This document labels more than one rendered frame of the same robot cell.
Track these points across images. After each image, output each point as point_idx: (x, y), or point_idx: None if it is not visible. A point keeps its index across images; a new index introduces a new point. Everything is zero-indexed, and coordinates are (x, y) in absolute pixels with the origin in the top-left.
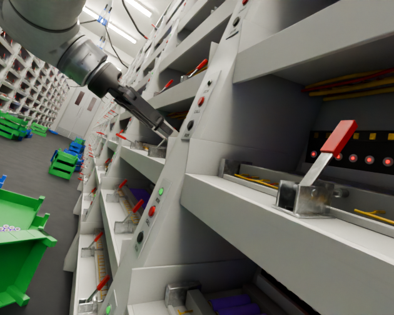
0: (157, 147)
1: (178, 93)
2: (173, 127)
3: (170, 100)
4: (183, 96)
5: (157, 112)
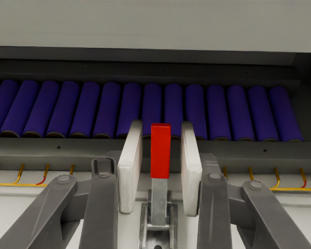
0: (165, 221)
1: (200, 7)
2: (157, 129)
3: (58, 27)
4: (289, 37)
5: (282, 208)
